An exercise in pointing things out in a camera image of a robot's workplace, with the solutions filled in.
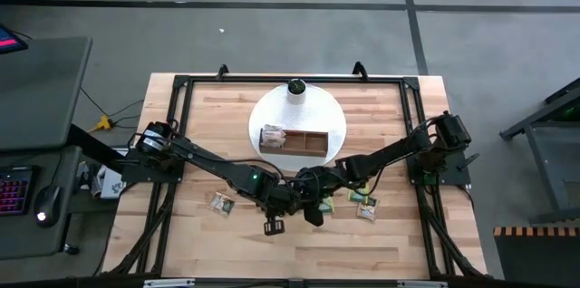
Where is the black diagonal beam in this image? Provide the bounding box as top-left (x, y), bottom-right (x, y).
top-left (67, 123), bottom-right (132, 168)

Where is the white round woven placemat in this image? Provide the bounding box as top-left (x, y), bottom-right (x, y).
top-left (247, 83), bottom-right (348, 172)

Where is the silver metal bracket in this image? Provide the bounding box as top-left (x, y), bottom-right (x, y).
top-left (142, 278), bottom-right (197, 288)
top-left (396, 279), bottom-right (450, 288)

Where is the white ceramic plant pot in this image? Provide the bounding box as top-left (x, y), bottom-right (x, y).
top-left (285, 78), bottom-right (308, 106)

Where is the backlit black keyboard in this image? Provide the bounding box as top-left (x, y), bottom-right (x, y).
top-left (0, 165), bottom-right (36, 217)

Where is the brown wooden compartment box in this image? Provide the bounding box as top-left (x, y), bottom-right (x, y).
top-left (258, 127), bottom-right (330, 158)

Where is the dark grey keyboard desk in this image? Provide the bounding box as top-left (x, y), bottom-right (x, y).
top-left (0, 145), bottom-right (83, 261)

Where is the screen with pink bar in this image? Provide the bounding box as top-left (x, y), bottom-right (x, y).
top-left (0, 23), bottom-right (30, 56)

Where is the dark grey metal stand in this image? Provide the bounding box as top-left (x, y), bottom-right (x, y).
top-left (499, 77), bottom-right (580, 226)

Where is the black aluminium table frame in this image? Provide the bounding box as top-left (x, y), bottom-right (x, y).
top-left (102, 73), bottom-right (489, 280)

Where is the yellow cable connector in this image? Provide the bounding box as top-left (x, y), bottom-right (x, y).
top-left (88, 114), bottom-right (115, 134)

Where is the dark grey side table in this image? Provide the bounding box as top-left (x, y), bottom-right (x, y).
top-left (0, 36), bottom-right (94, 152)

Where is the white printed cardboard box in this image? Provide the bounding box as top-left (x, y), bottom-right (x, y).
top-left (90, 164), bottom-right (129, 201)

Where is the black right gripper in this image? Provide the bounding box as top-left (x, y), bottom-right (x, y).
top-left (296, 165), bottom-right (345, 228)

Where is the black computer mouse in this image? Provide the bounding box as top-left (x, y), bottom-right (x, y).
top-left (34, 184), bottom-right (63, 228)

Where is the black case orange striped edge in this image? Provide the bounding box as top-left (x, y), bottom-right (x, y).
top-left (492, 226), bottom-right (580, 288)

